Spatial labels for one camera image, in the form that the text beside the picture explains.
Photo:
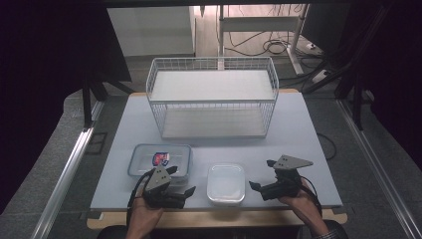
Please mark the white cabinet panel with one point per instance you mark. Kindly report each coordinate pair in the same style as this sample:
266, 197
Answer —
149, 31

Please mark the person's left hand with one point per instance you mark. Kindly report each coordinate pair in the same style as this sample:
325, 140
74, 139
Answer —
146, 212

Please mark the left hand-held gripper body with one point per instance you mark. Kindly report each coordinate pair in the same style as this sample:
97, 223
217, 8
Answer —
159, 179

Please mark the white plastic container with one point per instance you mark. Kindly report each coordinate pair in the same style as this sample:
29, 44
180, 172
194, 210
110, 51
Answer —
225, 184

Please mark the aluminium rail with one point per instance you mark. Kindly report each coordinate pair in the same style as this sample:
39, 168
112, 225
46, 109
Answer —
378, 166
63, 186

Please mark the white power strip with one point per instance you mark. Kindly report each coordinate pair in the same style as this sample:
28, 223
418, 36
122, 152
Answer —
320, 76

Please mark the wooden table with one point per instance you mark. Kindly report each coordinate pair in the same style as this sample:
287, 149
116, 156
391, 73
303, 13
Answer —
212, 219

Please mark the person's right hand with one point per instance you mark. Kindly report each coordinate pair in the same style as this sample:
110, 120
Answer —
302, 204

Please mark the white metal desk frame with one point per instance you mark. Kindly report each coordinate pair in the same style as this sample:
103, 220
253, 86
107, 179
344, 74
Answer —
258, 24

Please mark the black metal stand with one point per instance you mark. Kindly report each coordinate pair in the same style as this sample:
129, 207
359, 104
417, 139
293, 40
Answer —
87, 103

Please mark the pale blue table mat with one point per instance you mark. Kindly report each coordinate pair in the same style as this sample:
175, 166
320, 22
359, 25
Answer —
292, 132

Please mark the clear blue-rimmed lidded container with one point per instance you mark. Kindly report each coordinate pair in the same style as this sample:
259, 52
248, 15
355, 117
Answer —
142, 159

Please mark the dark curtain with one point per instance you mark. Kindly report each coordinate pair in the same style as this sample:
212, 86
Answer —
40, 83
391, 66

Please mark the dark floor vent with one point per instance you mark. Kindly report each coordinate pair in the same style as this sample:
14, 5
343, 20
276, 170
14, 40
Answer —
97, 143

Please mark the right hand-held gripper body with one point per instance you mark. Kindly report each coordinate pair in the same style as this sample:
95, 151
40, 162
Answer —
287, 187

